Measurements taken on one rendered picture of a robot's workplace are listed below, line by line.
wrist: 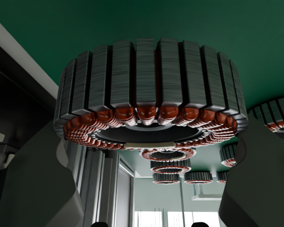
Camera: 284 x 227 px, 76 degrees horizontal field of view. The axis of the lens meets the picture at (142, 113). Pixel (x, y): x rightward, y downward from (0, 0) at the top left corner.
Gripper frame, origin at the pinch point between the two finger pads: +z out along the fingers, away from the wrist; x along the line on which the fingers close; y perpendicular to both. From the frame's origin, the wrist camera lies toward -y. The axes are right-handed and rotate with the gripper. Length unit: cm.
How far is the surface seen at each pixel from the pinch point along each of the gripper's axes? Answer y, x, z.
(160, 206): 545, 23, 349
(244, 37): -3.9, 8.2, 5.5
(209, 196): 240, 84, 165
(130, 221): 55, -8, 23
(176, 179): 52, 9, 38
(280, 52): -2.2, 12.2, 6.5
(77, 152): 12.8, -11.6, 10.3
